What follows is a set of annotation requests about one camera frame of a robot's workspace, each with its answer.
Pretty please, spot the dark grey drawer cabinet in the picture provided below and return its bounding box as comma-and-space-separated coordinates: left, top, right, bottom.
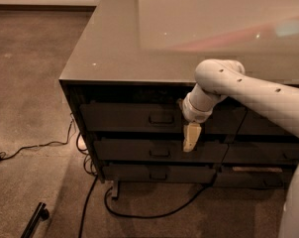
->
59, 0, 299, 184

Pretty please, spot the black looped floor cable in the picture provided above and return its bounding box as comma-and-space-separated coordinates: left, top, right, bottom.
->
103, 174, 219, 220

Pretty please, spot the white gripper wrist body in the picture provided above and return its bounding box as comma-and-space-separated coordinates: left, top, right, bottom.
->
177, 92, 213, 123

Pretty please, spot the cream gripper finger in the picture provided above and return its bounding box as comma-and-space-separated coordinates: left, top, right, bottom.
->
183, 123, 202, 153

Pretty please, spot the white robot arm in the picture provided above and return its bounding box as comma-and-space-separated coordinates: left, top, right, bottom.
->
180, 59, 299, 238

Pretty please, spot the thin black power cable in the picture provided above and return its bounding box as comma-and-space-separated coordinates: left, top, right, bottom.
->
0, 113, 77, 175

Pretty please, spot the black metal bar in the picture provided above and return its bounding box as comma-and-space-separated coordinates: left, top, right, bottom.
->
20, 202, 50, 238

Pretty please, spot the thick black floor cable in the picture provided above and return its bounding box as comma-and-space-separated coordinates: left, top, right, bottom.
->
77, 176, 99, 238

